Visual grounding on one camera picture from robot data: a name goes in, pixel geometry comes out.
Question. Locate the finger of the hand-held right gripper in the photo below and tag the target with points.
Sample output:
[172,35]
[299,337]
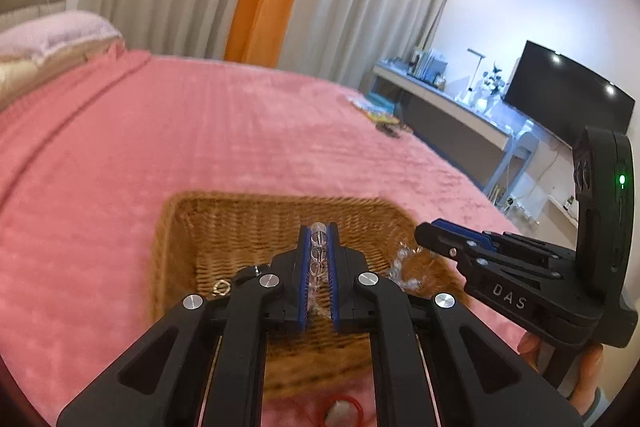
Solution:
[440,242]
[462,228]

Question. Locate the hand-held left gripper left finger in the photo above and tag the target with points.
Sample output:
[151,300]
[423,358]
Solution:
[301,277]

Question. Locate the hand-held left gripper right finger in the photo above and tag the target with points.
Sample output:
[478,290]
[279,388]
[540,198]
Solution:
[334,277]

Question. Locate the brown wicker basket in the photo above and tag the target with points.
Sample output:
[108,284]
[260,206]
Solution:
[225,232]

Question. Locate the person's right hand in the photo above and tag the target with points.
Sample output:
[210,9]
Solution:
[590,382]

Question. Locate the white power strip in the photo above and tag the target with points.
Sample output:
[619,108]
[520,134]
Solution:
[520,209]

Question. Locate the light blue chair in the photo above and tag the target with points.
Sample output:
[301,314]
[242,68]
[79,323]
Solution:
[520,142]

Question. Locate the white desk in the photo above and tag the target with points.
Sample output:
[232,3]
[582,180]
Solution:
[440,107]

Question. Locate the silver teardrop hair clip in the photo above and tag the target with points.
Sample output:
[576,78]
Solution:
[337,409]

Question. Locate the colourful packet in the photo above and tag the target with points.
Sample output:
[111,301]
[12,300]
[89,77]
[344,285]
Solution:
[372,109]

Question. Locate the white flower vase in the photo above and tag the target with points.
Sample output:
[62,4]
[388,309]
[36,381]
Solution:
[492,82]

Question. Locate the teal storage box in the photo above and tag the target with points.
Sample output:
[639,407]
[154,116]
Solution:
[380,102]

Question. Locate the white desk lamp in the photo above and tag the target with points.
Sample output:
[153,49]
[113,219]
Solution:
[477,67]

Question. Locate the black television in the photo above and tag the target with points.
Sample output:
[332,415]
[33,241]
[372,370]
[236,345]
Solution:
[565,97]

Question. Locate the books on desk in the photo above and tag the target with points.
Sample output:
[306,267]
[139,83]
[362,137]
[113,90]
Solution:
[427,67]

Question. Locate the pink fleece blanket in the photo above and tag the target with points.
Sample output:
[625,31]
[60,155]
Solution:
[150,147]

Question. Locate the lilac pillow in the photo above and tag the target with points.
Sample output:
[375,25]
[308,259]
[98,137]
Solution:
[60,32]

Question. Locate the beige folded quilt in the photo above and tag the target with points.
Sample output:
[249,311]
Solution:
[20,77]

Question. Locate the wall socket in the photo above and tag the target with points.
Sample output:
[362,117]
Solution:
[568,202]

